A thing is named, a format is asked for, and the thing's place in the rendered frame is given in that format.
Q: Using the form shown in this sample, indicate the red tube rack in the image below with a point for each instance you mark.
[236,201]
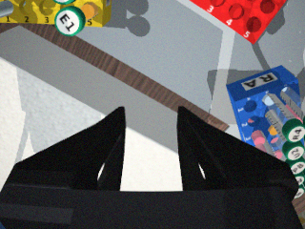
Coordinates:
[228,12]

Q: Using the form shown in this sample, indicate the grey flat mat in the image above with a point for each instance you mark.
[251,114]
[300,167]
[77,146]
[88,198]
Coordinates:
[195,55]

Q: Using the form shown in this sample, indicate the yellow rack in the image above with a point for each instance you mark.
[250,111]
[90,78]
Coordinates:
[44,12]

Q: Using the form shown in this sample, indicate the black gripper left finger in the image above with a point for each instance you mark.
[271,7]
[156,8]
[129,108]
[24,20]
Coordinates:
[77,160]

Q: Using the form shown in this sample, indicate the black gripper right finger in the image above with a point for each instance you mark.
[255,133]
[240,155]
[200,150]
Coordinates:
[227,162]

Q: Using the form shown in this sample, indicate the blue tube rack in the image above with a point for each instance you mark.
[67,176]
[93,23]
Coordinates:
[246,94]

